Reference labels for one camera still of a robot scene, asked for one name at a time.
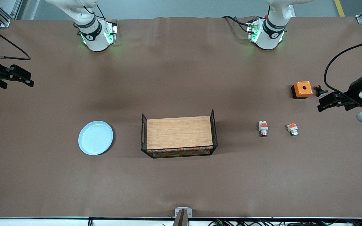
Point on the light blue round plate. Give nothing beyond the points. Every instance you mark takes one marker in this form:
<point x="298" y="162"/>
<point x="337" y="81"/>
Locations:
<point x="95" y="138"/>

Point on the orange button enclosure box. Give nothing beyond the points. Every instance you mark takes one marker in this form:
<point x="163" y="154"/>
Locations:
<point x="302" y="88"/>

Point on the red push button switch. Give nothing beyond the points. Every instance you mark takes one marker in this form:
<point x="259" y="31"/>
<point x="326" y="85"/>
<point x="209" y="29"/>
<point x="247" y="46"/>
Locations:
<point x="263" y="127"/>

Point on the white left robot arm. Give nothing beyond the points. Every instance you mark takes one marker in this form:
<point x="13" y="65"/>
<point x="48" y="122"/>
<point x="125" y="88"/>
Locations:
<point x="269" y="37"/>

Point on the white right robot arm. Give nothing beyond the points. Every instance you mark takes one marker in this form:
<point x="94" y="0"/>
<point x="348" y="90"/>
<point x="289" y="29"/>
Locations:
<point x="96" y="37"/>

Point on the black push button head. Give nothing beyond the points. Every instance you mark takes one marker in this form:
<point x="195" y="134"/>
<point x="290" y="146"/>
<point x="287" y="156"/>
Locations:
<point x="320" y="92"/>

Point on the white orange push button switch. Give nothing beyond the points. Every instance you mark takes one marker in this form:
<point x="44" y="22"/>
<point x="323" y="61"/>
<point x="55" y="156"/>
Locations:
<point x="292" y="128"/>

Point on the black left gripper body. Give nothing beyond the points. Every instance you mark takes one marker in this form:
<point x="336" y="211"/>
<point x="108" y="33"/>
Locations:
<point x="353" y="90"/>

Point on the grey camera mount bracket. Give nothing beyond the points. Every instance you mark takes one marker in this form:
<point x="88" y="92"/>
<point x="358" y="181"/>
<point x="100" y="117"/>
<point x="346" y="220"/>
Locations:
<point x="183" y="216"/>

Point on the brown table cover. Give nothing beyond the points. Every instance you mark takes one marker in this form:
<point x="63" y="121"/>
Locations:
<point x="42" y="182"/>

